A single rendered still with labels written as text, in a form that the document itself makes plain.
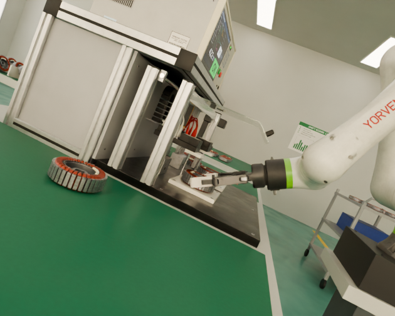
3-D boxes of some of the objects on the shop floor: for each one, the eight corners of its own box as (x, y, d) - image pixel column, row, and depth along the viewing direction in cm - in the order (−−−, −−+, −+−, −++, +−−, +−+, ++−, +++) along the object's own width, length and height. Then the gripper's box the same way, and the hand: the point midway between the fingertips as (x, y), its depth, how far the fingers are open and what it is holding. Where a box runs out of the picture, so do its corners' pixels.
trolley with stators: (348, 276, 360) (385, 204, 349) (384, 324, 261) (439, 226, 250) (302, 254, 369) (338, 183, 359) (321, 291, 270) (370, 196, 260)
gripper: (268, 192, 76) (187, 198, 80) (264, 183, 99) (201, 187, 103) (265, 165, 76) (184, 172, 80) (262, 161, 99) (199, 167, 103)
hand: (199, 180), depth 91 cm, fingers closed on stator, 11 cm apart
